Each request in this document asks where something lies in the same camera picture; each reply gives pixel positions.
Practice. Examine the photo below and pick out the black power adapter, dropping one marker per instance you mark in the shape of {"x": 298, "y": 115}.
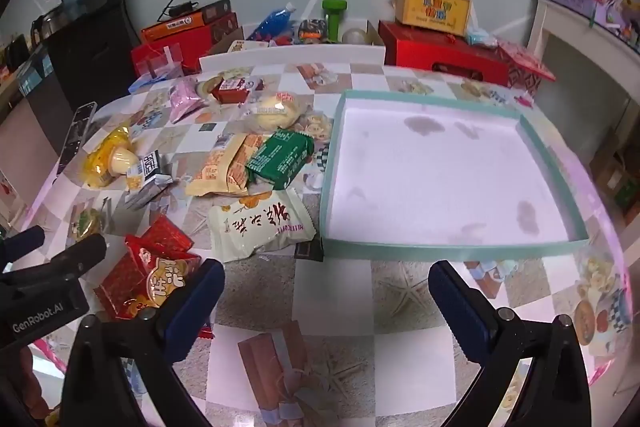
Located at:
{"x": 180, "y": 8}

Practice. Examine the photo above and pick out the person's left forearm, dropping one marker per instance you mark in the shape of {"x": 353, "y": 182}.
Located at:
{"x": 35, "y": 387}

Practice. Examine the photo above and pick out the red candy packet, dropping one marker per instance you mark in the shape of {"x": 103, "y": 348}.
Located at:
{"x": 135, "y": 277}

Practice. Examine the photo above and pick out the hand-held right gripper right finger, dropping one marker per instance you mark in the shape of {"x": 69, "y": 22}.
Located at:
{"x": 457, "y": 307}

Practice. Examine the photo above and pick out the green-edged cookie packet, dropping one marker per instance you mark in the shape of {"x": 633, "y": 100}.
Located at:
{"x": 87, "y": 222}

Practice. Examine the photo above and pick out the round bun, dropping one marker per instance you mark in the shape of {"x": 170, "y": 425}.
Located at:
{"x": 275, "y": 112}

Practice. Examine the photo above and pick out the metal kettle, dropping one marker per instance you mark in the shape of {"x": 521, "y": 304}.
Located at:
{"x": 47, "y": 24}

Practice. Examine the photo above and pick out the clear plastic box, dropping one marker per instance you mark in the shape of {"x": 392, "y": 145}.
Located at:
{"x": 160, "y": 64}

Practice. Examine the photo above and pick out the cream snack packet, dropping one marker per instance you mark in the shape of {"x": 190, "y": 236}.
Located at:
{"x": 255, "y": 224}

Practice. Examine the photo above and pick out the yellow soft bread packet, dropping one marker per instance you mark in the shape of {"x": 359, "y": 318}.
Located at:
{"x": 100, "y": 157}

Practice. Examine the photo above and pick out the black cabinet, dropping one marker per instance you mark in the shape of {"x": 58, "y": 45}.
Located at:
{"x": 90, "y": 57}

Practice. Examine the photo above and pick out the white green corn snack packet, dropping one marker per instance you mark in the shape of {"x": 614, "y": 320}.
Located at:
{"x": 147, "y": 172}

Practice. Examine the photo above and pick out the clear tape roll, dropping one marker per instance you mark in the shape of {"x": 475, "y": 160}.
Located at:
{"x": 355, "y": 37}

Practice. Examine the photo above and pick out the orange and black box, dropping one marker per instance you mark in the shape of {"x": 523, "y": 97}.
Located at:
{"x": 170, "y": 27}

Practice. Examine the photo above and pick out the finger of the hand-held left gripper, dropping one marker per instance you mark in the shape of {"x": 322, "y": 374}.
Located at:
{"x": 22, "y": 244}
{"x": 75, "y": 257}

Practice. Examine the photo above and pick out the dark red box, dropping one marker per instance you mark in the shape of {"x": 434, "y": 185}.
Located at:
{"x": 225, "y": 32}

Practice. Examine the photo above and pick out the dark remote control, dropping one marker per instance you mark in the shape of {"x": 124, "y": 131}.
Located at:
{"x": 75, "y": 134}

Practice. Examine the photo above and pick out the orange bread packet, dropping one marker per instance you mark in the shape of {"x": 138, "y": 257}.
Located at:
{"x": 220, "y": 169}

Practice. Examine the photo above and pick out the red milk snack packet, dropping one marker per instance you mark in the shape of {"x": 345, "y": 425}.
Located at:
{"x": 232, "y": 91}

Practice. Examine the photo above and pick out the large red gift box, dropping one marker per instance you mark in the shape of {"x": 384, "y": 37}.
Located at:
{"x": 440, "y": 47}

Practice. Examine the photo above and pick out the white shelf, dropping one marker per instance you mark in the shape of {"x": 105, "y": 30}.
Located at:
{"x": 560, "y": 19}

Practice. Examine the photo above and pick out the blue plastic bottle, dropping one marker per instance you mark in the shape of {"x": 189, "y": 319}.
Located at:
{"x": 272, "y": 22}

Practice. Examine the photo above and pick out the brown cardboard box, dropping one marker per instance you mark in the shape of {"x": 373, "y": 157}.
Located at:
{"x": 610, "y": 169}

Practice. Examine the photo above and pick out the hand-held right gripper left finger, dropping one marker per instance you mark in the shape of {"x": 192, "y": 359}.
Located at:
{"x": 200, "y": 302}

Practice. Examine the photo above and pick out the pale yellow pudding cup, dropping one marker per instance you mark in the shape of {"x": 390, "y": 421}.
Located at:
{"x": 123, "y": 161}

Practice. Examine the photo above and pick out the white cardboard box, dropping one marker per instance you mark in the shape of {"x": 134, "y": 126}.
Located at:
{"x": 300, "y": 57}

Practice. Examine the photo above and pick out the shallow teal cardboard tray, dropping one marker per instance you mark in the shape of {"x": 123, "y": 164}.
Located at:
{"x": 440, "y": 167}

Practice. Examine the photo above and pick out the red gold-patterned snack packet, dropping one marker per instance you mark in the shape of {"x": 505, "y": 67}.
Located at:
{"x": 167, "y": 232}

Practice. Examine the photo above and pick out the green dumbbell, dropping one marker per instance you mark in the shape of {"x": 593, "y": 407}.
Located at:
{"x": 334, "y": 22}

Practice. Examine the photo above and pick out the red patterned box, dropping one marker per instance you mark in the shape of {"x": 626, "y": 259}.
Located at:
{"x": 525, "y": 67}

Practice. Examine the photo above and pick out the brown snack packet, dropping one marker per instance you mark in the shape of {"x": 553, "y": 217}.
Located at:
{"x": 310, "y": 252}

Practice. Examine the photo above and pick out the small white yellow box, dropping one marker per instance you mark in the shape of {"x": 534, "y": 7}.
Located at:
{"x": 242, "y": 46}

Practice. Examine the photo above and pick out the colourful toy bundle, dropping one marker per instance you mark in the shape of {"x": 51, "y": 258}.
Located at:
{"x": 312, "y": 31}

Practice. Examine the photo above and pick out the pink snack packet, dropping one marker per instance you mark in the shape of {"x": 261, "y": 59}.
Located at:
{"x": 184, "y": 102}

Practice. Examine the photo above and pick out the light blue packet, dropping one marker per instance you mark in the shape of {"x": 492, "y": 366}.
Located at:
{"x": 480, "y": 38}

